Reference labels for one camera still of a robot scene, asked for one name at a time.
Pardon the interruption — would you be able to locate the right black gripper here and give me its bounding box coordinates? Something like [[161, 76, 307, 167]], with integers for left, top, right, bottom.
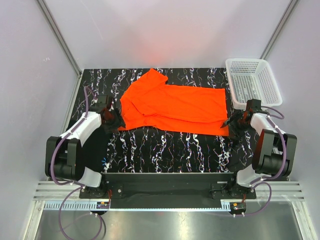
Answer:
[[221, 110, 252, 141]]

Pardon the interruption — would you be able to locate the orange t-shirt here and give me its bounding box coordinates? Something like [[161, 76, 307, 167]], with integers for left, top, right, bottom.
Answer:
[[119, 68, 229, 137]]

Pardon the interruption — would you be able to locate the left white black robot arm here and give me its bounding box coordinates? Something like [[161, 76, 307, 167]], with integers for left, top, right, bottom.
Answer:
[[45, 95, 126, 198]]

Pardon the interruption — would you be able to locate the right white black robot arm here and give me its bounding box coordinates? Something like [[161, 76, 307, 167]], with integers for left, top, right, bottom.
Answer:
[[221, 99, 298, 199]]

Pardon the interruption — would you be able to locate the folded black t-shirt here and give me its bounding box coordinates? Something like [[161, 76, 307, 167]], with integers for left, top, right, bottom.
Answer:
[[67, 119, 113, 176]]

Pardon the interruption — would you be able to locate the white plastic basket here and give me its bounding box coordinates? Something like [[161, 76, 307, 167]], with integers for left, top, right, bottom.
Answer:
[[225, 58, 283, 110]]

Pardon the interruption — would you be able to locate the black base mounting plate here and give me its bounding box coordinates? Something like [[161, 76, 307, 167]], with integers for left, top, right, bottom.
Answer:
[[79, 173, 257, 200]]

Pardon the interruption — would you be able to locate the left orange connector box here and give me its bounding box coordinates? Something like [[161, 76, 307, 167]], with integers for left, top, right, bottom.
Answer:
[[96, 201, 110, 209]]

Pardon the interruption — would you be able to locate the orange connector box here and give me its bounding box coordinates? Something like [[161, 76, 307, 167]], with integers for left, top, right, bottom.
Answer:
[[230, 202, 247, 212], [96, 201, 110, 209]]

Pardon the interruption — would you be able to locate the right orange connector box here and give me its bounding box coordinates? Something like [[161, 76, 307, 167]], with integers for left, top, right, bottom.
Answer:
[[230, 202, 247, 212]]

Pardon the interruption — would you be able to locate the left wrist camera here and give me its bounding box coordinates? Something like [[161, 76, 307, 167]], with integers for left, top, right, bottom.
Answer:
[[96, 94, 113, 109]]

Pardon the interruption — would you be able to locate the aluminium frame rail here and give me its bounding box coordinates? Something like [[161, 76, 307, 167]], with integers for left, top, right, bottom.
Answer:
[[33, 181, 304, 202]]

